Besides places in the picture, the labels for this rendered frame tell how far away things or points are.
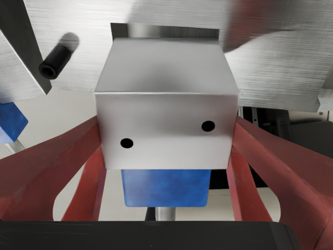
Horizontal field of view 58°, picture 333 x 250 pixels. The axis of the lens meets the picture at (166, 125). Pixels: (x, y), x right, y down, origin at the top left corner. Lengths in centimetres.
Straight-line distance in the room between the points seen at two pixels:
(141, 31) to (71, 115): 139
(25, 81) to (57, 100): 127
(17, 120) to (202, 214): 29
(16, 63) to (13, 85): 2
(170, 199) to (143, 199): 1
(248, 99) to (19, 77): 17
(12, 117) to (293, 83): 23
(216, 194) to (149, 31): 34
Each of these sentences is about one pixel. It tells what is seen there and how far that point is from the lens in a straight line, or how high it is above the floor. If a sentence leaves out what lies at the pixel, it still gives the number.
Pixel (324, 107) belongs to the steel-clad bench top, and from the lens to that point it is 31.
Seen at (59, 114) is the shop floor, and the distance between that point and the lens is 158.
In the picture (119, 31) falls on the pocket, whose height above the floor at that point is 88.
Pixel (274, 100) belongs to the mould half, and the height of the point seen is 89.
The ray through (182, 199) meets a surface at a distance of 16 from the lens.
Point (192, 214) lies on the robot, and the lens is 47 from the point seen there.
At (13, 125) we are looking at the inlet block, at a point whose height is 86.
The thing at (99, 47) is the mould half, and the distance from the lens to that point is 17.
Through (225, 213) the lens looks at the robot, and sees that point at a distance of 46.
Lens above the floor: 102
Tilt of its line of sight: 46 degrees down
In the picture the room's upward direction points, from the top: 168 degrees counter-clockwise
